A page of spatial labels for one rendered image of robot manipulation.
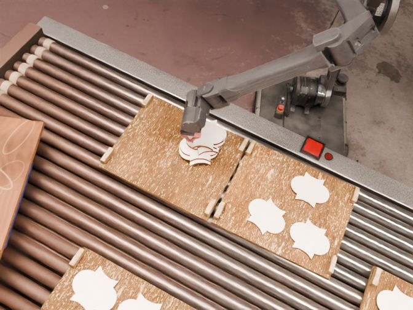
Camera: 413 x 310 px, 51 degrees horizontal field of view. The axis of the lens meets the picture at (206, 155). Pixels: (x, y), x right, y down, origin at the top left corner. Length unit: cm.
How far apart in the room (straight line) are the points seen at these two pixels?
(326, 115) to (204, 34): 109
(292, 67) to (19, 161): 86
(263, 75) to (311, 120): 136
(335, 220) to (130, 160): 72
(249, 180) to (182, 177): 23
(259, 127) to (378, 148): 142
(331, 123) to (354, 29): 149
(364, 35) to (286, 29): 219
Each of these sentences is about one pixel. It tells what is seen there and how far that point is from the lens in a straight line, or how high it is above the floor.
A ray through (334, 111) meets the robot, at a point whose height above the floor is 24.
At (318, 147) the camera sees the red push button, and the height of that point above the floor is 93.
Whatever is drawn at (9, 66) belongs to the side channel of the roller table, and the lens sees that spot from 185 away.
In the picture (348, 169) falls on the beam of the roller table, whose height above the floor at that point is 92.
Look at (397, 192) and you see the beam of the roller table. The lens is 170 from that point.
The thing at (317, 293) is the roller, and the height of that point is 92.
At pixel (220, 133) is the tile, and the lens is 151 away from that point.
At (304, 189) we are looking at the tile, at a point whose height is 95.
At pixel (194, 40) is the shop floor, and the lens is 315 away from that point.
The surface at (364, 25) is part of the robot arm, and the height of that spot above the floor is 153.
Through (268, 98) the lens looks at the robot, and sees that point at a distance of 260.
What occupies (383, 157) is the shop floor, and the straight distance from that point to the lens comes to 293.
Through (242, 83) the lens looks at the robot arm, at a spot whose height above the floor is 131.
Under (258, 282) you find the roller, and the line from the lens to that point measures 141.
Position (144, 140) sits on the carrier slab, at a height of 94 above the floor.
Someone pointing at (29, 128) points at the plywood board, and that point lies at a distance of 151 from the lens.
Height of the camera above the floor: 226
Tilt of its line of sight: 60 degrees down
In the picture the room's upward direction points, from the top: 11 degrees clockwise
